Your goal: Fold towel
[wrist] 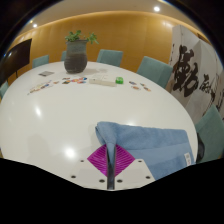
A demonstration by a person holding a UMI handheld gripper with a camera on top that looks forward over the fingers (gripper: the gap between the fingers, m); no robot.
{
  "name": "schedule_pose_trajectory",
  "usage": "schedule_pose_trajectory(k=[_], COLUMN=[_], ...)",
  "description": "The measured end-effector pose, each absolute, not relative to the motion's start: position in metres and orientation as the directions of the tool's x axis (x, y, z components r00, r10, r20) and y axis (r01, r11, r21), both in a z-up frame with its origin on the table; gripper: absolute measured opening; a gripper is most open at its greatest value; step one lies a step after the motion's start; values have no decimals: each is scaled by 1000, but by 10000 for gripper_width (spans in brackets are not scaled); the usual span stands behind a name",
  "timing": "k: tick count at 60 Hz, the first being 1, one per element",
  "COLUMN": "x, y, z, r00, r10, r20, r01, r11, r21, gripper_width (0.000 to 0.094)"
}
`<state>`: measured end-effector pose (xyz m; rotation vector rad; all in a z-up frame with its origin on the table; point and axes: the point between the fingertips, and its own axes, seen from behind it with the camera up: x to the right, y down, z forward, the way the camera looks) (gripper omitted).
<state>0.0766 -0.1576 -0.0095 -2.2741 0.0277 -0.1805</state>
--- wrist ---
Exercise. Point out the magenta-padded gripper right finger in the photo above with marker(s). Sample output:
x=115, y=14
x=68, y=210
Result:
x=125, y=161

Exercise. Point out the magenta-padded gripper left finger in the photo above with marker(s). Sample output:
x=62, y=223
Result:
x=96, y=161

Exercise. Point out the blue towel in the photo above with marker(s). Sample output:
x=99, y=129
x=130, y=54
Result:
x=156, y=143

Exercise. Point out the small round colourful sticker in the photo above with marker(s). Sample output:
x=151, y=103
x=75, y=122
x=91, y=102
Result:
x=147, y=89
x=132, y=82
x=135, y=87
x=142, y=84

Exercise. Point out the black bag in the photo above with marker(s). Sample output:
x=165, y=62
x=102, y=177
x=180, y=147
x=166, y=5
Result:
x=200, y=148

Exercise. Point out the small green container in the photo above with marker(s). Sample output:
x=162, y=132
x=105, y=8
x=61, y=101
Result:
x=119, y=80

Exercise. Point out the white flat box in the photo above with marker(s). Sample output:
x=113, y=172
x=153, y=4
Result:
x=101, y=80

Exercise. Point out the row of colourful stickers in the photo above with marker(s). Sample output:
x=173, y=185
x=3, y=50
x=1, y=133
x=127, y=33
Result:
x=75, y=80

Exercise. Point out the teal upholstered chair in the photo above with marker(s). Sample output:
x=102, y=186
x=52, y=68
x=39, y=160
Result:
x=211, y=133

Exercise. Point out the strip of colourful cards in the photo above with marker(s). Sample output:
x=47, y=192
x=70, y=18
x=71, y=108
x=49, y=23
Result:
x=40, y=87

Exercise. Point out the row of teal chairs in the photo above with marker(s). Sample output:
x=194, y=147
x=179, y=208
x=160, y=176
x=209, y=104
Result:
x=154, y=70

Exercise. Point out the grey card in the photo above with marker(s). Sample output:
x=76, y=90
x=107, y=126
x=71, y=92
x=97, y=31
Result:
x=46, y=73

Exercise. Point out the potted plant in grey pot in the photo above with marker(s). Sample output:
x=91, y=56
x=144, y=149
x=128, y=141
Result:
x=75, y=56

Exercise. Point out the white calligraphy folding screen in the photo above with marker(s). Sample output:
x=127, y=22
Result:
x=200, y=63

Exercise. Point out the black flat screen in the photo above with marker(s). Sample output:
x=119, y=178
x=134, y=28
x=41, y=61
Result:
x=15, y=61

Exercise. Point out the round ceiling light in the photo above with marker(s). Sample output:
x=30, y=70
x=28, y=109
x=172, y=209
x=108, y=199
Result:
x=156, y=9
x=35, y=25

